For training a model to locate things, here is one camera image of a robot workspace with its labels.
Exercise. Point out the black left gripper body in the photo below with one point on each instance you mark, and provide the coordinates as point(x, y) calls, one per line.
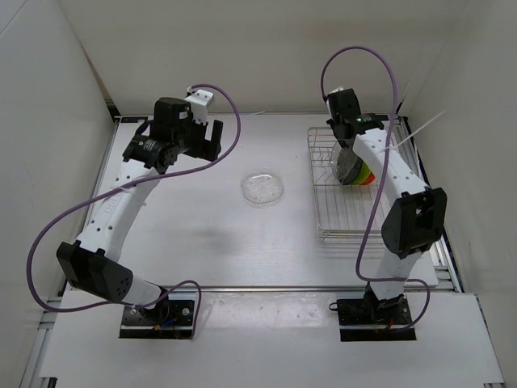
point(187, 137)

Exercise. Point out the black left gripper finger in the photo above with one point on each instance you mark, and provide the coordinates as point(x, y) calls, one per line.
point(208, 147)
point(217, 134)

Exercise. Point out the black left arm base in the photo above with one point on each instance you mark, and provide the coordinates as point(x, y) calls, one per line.
point(172, 319)

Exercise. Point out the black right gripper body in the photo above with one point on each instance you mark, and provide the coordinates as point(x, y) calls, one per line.
point(333, 124)

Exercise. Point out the aluminium frame rail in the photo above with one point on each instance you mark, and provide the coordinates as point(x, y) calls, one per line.
point(443, 285)

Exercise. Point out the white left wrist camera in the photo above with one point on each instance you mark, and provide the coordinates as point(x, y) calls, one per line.
point(200, 101)

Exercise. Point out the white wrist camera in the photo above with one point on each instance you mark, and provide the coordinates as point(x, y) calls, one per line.
point(200, 101)
point(334, 91)

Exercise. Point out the chrome wire dish rack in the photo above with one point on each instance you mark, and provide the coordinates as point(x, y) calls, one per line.
point(342, 212)

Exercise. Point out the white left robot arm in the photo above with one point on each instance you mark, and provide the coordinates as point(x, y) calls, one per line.
point(91, 262)

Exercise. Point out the clear glass plate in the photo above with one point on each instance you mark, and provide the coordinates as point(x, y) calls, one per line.
point(262, 188)
point(333, 159)

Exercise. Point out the white zip tie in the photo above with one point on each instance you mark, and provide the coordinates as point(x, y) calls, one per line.
point(396, 146)

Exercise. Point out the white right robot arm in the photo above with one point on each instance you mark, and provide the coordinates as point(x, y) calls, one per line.
point(417, 211)

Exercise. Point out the orange plate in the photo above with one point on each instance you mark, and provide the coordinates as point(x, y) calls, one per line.
point(370, 179)

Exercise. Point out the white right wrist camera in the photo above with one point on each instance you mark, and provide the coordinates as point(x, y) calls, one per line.
point(334, 91)

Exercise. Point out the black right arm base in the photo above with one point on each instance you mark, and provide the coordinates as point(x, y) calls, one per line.
point(367, 319)

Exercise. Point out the black plate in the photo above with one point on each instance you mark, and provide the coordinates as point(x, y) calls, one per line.
point(348, 173)

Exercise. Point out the lime green plate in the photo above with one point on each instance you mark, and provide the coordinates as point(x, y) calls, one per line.
point(362, 176)

